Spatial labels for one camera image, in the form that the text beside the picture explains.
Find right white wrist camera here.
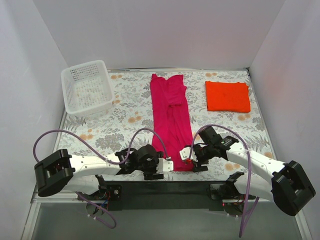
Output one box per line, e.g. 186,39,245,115
179,146,197,164

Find floral table mat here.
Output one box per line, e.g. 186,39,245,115
56,70,274,158

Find folded orange t shirt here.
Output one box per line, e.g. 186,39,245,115
205,81,251,113

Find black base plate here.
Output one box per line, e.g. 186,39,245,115
89,180,243,211

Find aluminium frame rail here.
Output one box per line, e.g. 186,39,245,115
20,185,62,240

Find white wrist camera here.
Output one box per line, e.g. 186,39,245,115
157,157,174,173
179,146,197,164

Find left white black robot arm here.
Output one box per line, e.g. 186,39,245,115
34,144,173,200

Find white plastic basket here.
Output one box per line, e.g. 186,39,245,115
60,60,115,117

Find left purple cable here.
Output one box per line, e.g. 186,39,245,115
32,127,172,230

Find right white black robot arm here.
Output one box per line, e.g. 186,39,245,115
189,125,316,216

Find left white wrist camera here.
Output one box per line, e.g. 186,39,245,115
157,157,174,173

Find magenta t shirt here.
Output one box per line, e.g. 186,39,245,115
150,73,193,172

